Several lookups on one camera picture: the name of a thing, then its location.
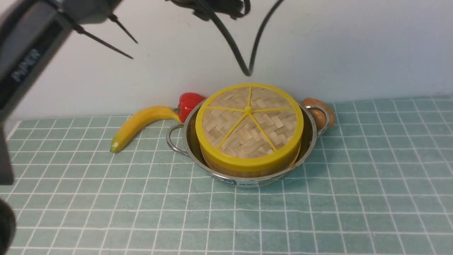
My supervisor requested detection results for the yellow woven steamer lid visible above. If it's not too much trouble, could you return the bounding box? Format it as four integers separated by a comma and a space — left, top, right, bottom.
195, 83, 304, 173

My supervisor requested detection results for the yellow bamboo steamer basket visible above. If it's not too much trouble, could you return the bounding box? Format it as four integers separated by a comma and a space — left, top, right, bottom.
200, 137, 301, 178

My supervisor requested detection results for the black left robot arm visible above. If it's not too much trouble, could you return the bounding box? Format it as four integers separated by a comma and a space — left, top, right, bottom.
0, 0, 120, 185

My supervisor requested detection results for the stainless steel pot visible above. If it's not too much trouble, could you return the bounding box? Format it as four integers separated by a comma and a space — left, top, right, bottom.
166, 95, 336, 187

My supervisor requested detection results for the red bell pepper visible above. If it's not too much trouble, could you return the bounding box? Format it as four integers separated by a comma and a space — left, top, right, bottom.
174, 92, 206, 123

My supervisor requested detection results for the yellow banana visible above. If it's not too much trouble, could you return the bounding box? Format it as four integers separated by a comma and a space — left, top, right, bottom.
110, 106, 181, 153

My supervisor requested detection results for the brown bread roll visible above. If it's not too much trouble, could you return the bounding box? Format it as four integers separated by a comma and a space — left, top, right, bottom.
301, 97, 336, 131

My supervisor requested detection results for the green checkered tablecloth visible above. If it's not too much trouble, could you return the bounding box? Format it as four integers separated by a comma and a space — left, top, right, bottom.
1, 95, 453, 255

